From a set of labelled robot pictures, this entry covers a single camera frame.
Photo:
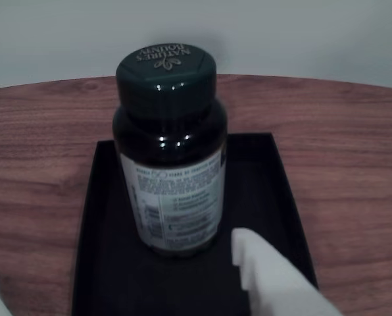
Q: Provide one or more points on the green-capped dark pill bottle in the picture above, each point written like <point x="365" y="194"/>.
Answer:
<point x="169" y="148"/>

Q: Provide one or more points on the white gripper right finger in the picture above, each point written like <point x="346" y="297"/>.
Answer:
<point x="275" y="283"/>

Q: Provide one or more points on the shallow black box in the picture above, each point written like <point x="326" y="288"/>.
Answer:
<point x="100" y="247"/>

